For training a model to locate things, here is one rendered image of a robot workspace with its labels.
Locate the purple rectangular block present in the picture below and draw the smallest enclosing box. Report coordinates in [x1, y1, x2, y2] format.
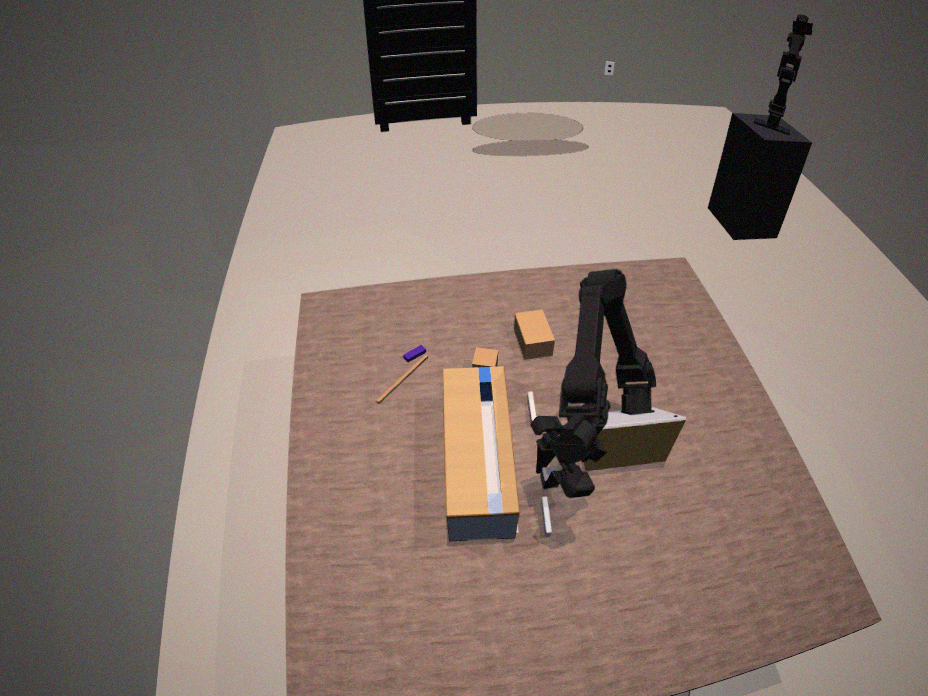
[403, 345, 426, 362]

